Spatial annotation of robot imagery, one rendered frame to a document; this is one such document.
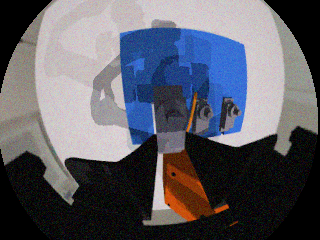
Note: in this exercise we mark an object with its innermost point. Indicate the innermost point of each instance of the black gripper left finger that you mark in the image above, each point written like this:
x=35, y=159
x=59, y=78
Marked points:
x=134, y=175

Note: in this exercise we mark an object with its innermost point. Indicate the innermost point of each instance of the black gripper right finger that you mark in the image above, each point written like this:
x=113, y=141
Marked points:
x=219, y=166

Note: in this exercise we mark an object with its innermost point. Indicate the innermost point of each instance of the dark grey micro servo with orange cable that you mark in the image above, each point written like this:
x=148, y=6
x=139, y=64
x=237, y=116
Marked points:
x=172, y=117

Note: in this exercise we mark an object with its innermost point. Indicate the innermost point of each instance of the blue rectangular block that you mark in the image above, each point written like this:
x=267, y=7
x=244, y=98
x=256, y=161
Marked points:
x=213, y=66

